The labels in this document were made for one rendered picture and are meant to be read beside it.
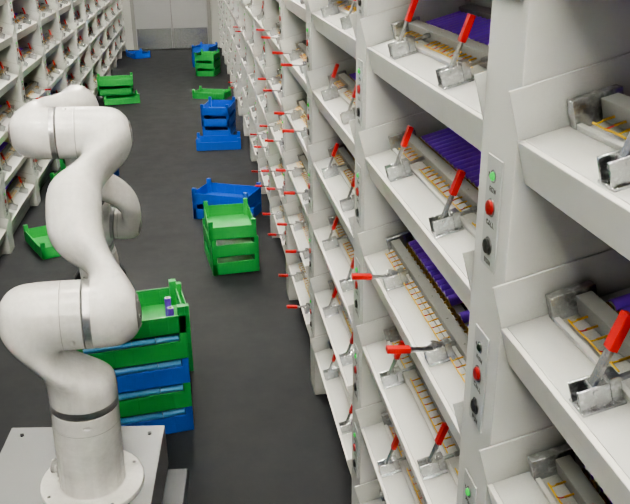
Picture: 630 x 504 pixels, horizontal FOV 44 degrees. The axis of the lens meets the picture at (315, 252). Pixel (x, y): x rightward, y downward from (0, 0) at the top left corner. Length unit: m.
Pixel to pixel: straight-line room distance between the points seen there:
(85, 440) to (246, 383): 1.17
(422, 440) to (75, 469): 0.62
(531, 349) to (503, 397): 0.10
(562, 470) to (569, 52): 0.44
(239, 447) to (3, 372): 0.93
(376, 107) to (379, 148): 0.08
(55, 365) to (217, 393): 1.19
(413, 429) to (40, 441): 0.78
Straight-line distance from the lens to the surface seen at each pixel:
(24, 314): 1.36
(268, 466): 2.22
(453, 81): 1.03
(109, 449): 1.51
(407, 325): 1.28
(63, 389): 1.42
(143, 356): 2.24
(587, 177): 0.67
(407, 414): 1.41
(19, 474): 1.67
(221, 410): 2.46
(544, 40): 0.77
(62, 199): 1.47
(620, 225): 0.62
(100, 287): 1.36
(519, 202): 0.80
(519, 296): 0.84
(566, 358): 0.79
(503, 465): 0.95
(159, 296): 2.38
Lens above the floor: 1.34
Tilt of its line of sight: 22 degrees down
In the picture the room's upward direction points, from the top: 1 degrees counter-clockwise
